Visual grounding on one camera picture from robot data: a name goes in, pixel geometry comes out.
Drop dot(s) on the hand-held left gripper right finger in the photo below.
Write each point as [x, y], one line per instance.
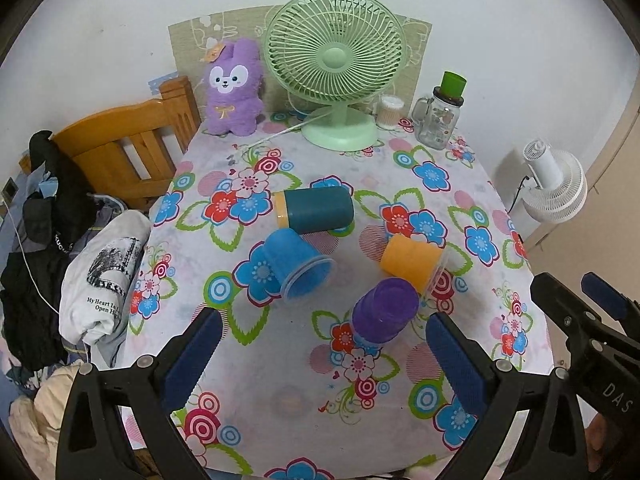
[455, 360]

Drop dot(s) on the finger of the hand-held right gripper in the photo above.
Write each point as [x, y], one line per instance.
[607, 297]
[560, 300]

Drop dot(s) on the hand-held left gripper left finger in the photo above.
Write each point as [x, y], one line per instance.
[192, 360]

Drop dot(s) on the purple plastic cup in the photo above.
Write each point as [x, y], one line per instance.
[385, 310]

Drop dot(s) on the orange plastic cup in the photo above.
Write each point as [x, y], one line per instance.
[407, 260]

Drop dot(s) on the blue plastic cup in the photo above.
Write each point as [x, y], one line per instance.
[287, 255]

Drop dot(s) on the teal cup with yellow rim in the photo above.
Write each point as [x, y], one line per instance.
[320, 210]

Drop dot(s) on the floral tablecloth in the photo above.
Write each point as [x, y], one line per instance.
[300, 360]

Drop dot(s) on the white printed t-shirt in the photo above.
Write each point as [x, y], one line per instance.
[105, 280]

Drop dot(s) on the white floor fan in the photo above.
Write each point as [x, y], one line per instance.
[555, 180]

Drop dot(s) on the cream cloth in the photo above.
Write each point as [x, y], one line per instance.
[40, 420]

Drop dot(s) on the grey striped cloth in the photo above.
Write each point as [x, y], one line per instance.
[100, 215]

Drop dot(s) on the black clothing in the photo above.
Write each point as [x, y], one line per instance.
[35, 270]

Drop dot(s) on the glass mug with green lid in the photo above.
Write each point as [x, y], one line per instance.
[437, 120]

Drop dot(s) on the wooden chair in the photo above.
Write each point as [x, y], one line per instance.
[110, 155]

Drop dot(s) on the clear cotton swab container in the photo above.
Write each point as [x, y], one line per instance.
[390, 112]

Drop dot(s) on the purple plush bunny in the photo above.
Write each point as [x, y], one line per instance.
[234, 90]

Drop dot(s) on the green desk fan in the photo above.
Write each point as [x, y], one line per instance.
[335, 55]

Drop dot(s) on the wall socket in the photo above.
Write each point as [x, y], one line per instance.
[9, 189]

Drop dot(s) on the beige cartoon wall poster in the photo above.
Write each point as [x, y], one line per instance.
[185, 45]

